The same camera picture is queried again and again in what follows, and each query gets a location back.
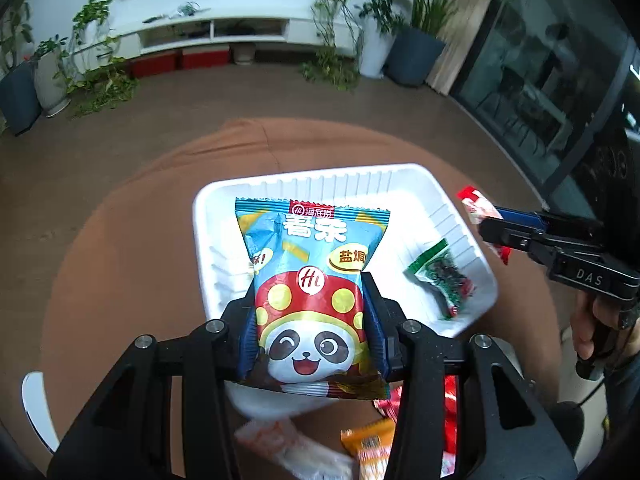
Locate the shiny red snack packet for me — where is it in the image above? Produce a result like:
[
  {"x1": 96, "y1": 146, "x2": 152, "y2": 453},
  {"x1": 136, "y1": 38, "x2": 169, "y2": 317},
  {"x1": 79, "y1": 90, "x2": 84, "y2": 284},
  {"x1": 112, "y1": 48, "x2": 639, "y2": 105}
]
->
[{"x1": 372, "y1": 375, "x2": 458, "y2": 478}]

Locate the green snack packet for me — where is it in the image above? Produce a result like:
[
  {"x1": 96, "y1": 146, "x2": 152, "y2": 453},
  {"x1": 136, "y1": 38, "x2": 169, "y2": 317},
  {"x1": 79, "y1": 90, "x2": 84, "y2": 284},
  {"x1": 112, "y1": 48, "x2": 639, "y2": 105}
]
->
[{"x1": 404, "y1": 238, "x2": 477, "y2": 321}]

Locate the person's right hand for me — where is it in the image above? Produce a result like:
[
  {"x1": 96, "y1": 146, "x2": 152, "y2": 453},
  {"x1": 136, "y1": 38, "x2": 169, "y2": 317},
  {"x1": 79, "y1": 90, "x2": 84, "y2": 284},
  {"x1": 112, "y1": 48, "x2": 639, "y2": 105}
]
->
[{"x1": 570, "y1": 290, "x2": 608, "y2": 361}]

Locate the beige curtain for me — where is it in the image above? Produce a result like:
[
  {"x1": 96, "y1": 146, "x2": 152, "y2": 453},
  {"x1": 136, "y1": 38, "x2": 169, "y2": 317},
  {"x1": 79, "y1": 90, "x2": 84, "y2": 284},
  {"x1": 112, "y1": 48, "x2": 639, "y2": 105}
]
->
[{"x1": 425, "y1": 0, "x2": 506, "y2": 96}]

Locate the white plant pot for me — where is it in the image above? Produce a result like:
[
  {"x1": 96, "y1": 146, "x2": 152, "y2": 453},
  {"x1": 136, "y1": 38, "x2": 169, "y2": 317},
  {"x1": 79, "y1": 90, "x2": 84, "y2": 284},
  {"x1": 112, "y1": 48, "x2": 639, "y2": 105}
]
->
[
  {"x1": 32, "y1": 50, "x2": 72, "y2": 118},
  {"x1": 359, "y1": 35, "x2": 397, "y2": 79}
]

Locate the white television cabinet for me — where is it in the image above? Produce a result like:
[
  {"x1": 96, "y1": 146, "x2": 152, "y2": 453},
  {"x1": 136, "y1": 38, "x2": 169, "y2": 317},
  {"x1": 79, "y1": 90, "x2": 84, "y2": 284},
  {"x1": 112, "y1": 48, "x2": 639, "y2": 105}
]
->
[{"x1": 107, "y1": 2, "x2": 363, "y2": 58}]

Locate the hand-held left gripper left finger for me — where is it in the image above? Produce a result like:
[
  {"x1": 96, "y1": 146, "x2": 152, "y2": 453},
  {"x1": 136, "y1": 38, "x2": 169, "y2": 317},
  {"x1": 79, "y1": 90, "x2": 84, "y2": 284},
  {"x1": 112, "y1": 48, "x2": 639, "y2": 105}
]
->
[{"x1": 47, "y1": 272, "x2": 261, "y2": 480}]

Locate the glass sliding door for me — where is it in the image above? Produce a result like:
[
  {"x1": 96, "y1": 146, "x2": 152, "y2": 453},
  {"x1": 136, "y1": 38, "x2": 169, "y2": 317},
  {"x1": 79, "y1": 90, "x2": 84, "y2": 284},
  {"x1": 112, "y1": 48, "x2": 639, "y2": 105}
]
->
[{"x1": 450, "y1": 0, "x2": 640, "y2": 206}]

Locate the blue panda snack bag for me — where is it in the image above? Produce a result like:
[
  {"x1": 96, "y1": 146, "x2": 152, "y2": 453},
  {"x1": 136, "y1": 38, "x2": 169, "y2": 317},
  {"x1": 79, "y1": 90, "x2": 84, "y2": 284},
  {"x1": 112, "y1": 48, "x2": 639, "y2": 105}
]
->
[{"x1": 234, "y1": 196, "x2": 392, "y2": 401}]

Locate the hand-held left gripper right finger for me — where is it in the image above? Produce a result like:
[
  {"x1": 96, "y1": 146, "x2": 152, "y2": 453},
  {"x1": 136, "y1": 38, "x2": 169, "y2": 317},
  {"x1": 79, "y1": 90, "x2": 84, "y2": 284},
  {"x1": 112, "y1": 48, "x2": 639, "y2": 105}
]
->
[{"x1": 362, "y1": 271, "x2": 578, "y2": 480}]

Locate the red storage box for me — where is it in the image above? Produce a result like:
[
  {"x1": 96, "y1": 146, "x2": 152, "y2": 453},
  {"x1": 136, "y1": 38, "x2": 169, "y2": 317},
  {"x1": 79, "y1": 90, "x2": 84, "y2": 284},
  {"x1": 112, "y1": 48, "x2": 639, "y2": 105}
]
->
[
  {"x1": 131, "y1": 52, "x2": 178, "y2": 78},
  {"x1": 180, "y1": 47, "x2": 231, "y2": 70}
]

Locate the bushy green plant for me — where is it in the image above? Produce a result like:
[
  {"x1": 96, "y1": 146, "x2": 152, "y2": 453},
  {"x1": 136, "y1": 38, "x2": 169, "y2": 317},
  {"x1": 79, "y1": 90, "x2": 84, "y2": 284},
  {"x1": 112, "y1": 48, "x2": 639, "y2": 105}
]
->
[{"x1": 356, "y1": 0, "x2": 407, "y2": 41}]

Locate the trailing vine plant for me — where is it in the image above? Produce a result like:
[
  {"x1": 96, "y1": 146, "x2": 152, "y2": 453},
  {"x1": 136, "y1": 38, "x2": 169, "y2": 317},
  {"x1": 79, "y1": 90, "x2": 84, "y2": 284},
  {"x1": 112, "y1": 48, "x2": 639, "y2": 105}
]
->
[
  {"x1": 300, "y1": 0, "x2": 362, "y2": 92},
  {"x1": 35, "y1": 0, "x2": 141, "y2": 118}
]

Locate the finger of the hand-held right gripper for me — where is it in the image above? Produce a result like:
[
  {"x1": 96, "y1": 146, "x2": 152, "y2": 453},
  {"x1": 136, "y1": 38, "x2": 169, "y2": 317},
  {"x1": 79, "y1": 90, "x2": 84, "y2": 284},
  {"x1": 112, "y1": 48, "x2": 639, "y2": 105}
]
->
[
  {"x1": 477, "y1": 217, "x2": 538, "y2": 257},
  {"x1": 492, "y1": 206, "x2": 551, "y2": 231}
]

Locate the red and white snack packet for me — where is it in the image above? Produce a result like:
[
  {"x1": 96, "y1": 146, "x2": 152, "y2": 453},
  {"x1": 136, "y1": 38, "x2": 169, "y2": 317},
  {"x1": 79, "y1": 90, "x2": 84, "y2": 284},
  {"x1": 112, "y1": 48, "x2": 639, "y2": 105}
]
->
[{"x1": 457, "y1": 186, "x2": 513, "y2": 266}]

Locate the white plastic tray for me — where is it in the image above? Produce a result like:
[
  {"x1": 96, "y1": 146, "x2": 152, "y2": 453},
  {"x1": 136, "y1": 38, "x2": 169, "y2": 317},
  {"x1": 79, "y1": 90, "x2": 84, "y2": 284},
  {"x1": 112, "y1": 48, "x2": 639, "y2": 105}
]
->
[{"x1": 192, "y1": 162, "x2": 499, "y2": 420}]

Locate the orange snack packet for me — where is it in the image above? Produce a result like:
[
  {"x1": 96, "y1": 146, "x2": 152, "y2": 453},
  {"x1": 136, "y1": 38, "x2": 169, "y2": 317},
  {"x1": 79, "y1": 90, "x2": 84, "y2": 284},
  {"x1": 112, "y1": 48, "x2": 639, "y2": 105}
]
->
[{"x1": 340, "y1": 417, "x2": 398, "y2": 480}]

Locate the leafy green plant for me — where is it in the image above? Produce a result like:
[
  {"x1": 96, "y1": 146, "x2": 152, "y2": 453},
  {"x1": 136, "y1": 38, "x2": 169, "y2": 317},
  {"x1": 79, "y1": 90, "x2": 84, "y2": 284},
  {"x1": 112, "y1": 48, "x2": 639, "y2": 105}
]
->
[{"x1": 0, "y1": 0, "x2": 36, "y2": 76}]

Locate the clear pink snack packet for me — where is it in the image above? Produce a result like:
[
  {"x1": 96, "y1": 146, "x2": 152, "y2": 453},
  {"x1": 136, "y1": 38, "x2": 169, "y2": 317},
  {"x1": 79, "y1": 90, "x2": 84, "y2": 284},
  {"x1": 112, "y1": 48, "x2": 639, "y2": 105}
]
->
[{"x1": 234, "y1": 417, "x2": 353, "y2": 480}]

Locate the blue-grey plant pot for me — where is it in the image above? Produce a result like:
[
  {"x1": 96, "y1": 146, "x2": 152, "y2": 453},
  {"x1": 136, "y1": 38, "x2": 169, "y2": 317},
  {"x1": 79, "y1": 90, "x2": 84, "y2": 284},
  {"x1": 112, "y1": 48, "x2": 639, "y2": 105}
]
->
[
  {"x1": 384, "y1": 26, "x2": 447, "y2": 87},
  {"x1": 0, "y1": 62, "x2": 43, "y2": 136}
]

